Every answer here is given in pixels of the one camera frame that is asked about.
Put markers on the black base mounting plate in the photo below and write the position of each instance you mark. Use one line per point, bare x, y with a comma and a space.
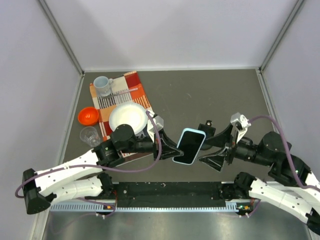
152, 190

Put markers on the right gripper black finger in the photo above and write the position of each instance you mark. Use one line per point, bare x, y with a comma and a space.
215, 161
220, 139

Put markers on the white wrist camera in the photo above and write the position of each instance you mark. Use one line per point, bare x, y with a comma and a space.
241, 124
155, 123

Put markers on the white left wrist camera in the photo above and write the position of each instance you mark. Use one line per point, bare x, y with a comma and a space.
155, 123

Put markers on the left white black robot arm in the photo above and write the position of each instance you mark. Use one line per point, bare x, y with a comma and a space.
85, 176

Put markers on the orange plastic bowl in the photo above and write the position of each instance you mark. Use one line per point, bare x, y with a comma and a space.
88, 116

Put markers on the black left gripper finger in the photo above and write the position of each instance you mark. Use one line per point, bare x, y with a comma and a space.
170, 152
166, 142

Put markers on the white ceramic mug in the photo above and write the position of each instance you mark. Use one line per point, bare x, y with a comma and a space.
103, 86

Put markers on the phone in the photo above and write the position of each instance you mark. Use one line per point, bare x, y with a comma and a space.
190, 143

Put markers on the white slotted cable duct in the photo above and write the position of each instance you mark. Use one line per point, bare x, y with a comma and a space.
89, 207

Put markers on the clear plastic cup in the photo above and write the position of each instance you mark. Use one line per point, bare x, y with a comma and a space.
90, 136

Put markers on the black phone stand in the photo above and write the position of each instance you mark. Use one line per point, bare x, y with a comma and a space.
209, 131

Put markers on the patchwork orange red placemat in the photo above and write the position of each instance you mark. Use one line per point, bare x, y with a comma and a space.
105, 106

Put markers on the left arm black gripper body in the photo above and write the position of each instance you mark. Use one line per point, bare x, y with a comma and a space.
155, 147

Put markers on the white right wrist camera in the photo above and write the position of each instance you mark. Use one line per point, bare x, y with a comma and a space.
241, 124

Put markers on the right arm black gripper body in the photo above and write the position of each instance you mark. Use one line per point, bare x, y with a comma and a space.
245, 150

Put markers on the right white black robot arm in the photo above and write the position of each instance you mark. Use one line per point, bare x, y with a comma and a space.
272, 151

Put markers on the pink handled knife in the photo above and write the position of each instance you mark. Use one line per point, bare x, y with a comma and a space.
123, 92

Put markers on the white paper plate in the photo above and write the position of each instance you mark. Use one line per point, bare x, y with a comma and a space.
129, 113

